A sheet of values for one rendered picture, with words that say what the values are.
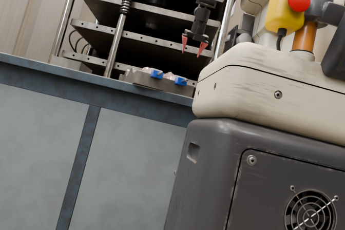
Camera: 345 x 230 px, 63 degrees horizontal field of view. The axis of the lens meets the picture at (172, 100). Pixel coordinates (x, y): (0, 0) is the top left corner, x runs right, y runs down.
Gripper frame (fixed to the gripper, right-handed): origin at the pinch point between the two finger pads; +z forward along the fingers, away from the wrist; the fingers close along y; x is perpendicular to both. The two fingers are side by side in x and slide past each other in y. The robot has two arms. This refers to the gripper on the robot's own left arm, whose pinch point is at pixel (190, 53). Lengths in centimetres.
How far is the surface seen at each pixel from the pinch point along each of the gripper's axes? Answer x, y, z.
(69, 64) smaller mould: -16, 54, 24
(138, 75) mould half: 11.4, 19.6, 12.5
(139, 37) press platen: -92, 27, 15
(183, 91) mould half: 9.3, -0.3, 14.8
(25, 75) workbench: 1, 68, 29
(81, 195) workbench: 26, 31, 66
